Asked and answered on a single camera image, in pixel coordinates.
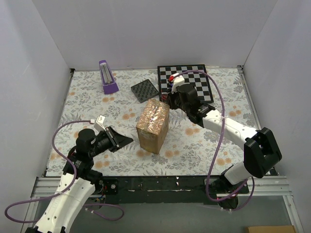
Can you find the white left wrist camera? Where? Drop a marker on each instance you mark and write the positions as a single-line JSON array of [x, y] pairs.
[[98, 123]]

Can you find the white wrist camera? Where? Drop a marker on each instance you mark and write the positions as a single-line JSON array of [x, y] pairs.
[[98, 123], [175, 81]]

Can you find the brown cardboard express box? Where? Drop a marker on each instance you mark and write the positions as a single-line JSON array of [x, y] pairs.
[[153, 126]]

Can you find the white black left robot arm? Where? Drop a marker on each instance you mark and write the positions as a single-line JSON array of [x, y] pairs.
[[78, 180]]

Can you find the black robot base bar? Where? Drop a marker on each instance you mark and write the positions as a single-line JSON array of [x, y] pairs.
[[152, 189]]

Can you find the black white chessboard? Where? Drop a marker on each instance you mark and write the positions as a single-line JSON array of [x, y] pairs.
[[198, 80]]

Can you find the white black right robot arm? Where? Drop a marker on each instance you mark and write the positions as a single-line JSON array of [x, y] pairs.
[[260, 149]]

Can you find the brown cardboard boxes on floor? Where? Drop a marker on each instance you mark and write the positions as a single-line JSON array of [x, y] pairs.
[[270, 229]]

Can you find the grey studded building plate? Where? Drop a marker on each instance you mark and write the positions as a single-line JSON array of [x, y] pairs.
[[144, 91]]

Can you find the purple capped clear bottle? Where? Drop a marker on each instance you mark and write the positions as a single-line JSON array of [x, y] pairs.
[[108, 81]]

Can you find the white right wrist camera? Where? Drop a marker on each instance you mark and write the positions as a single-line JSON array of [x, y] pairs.
[[175, 81]]

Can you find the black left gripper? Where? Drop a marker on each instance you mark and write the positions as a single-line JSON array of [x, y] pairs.
[[112, 137]]

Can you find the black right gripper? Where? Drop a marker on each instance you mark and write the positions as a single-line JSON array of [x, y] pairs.
[[171, 101]]

